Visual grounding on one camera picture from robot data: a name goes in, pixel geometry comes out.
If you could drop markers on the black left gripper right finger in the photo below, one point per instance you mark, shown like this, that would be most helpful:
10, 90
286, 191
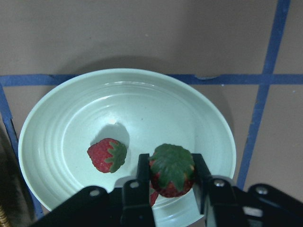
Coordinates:
225, 205

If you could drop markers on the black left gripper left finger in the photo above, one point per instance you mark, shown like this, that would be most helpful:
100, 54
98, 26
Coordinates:
128, 205

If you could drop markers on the brown wicker basket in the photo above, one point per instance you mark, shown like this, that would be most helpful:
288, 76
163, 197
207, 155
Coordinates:
4, 189

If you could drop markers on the red strawberry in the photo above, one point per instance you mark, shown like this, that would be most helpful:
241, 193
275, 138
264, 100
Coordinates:
108, 155
172, 170
153, 195

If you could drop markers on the light green plate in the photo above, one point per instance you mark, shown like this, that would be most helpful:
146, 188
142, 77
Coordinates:
141, 109

